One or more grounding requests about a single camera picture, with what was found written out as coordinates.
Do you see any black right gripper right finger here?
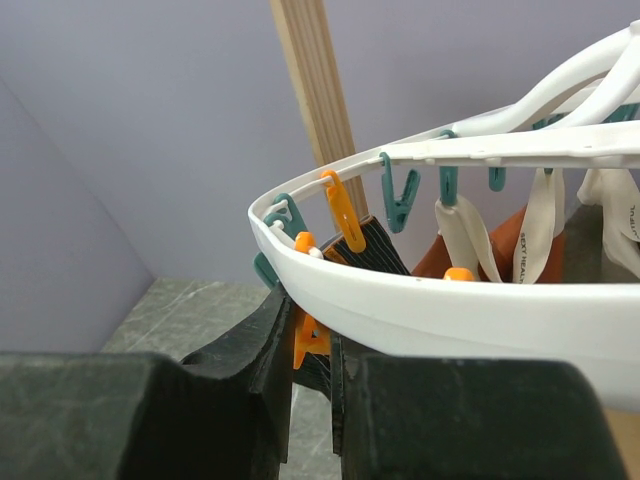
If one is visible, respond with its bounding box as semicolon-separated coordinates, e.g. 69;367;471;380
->
331;335;625;479

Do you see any wooden drying rack frame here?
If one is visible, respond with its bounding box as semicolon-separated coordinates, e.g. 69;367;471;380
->
269;0;371;224

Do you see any black ribbed underwear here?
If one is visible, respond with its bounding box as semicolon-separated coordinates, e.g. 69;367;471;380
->
293;215;410;400

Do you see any teal clothes peg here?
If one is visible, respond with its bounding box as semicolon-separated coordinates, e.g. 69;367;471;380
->
253;253;279;289
264;193;307;240
379;152;421;234

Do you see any white round clip hanger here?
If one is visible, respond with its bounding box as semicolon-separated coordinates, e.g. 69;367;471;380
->
248;23;639;410

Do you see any cream white underwear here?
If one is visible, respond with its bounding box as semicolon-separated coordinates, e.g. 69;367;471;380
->
435;169;639;284

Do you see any rust orange underwear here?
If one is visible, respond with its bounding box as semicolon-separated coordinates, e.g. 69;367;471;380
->
412;207;566;284

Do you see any orange clothes peg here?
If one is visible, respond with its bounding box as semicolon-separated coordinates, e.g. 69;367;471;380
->
294;231;324;259
293;310;331;370
321;170;366;253
443;267;475;282

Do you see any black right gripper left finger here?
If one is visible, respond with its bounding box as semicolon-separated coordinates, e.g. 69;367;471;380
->
1;287;293;479

